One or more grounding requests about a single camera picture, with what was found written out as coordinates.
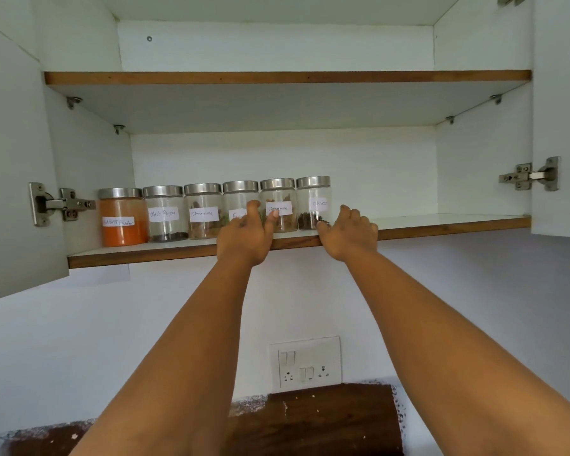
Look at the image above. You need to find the person's left hand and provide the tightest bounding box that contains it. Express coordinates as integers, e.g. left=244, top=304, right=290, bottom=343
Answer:
left=216, top=200, right=280, bottom=268

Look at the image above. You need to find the person's right hand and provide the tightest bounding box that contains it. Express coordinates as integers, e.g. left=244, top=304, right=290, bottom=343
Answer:
left=316, top=204, right=380, bottom=263

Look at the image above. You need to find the person's left forearm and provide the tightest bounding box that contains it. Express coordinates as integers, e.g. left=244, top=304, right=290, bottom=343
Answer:
left=70, top=254, right=259, bottom=456

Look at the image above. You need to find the person's right forearm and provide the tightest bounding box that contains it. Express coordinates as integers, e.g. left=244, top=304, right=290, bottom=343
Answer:
left=338, top=249, right=570, bottom=456

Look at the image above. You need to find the row of glass spice jars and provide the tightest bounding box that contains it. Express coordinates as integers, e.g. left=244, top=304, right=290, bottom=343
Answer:
left=98, top=175, right=332, bottom=248

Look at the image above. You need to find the white cabinet bottom board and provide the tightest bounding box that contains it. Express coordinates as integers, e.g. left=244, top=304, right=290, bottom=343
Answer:
left=67, top=213, right=532, bottom=269

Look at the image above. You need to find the white shelf with wooden edge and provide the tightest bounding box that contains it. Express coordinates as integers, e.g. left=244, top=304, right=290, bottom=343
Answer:
left=44, top=70, right=533, bottom=135

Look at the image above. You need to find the brown wooden board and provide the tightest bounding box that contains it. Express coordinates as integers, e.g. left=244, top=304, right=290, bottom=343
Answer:
left=0, top=383, right=407, bottom=456

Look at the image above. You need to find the metal cabinet hinge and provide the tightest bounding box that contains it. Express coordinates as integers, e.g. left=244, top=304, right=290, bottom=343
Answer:
left=28, top=181, right=97, bottom=227
left=499, top=156, right=562, bottom=192

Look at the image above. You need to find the white cabinet door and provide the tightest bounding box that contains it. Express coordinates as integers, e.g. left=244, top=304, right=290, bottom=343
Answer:
left=530, top=0, right=570, bottom=240
left=0, top=28, right=71, bottom=305

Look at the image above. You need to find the white switch socket plate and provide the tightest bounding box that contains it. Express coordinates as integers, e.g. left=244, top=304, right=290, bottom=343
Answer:
left=269, top=335, right=343, bottom=391

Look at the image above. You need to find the white wall cabinet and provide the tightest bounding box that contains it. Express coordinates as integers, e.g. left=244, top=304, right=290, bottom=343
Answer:
left=28, top=0, right=535, bottom=269

